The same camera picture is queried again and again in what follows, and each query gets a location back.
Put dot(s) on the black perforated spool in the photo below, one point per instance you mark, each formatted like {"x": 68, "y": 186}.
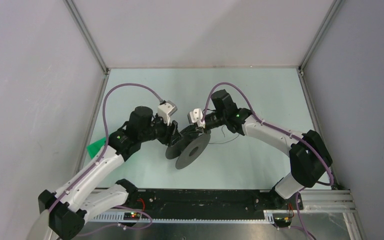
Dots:
{"x": 187, "y": 149}

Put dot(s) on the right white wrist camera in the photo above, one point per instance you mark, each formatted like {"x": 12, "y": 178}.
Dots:
{"x": 196, "y": 117}

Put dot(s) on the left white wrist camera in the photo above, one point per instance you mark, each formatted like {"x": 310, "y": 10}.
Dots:
{"x": 165, "y": 110}

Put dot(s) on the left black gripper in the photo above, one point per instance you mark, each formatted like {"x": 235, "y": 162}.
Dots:
{"x": 171, "y": 134}

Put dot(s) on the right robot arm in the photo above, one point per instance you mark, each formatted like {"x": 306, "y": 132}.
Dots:
{"x": 308, "y": 155}

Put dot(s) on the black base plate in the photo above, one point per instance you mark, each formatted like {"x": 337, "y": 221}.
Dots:
{"x": 208, "y": 204}

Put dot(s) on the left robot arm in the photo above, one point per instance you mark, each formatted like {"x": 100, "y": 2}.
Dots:
{"x": 66, "y": 211}

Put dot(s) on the left small circuit board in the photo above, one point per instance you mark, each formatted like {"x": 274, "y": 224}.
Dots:
{"x": 130, "y": 216}

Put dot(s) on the green plastic bin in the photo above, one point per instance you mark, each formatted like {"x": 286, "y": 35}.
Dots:
{"x": 94, "y": 148}

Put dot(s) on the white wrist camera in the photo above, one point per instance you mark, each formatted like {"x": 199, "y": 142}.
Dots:
{"x": 165, "y": 110}
{"x": 196, "y": 117}

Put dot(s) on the small circuit board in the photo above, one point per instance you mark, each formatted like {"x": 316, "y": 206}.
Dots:
{"x": 130, "y": 216}
{"x": 282, "y": 220}

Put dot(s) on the right small circuit board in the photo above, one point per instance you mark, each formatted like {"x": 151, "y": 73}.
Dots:
{"x": 282, "y": 220}

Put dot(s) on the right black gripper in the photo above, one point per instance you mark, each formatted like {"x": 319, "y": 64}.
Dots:
{"x": 193, "y": 128}

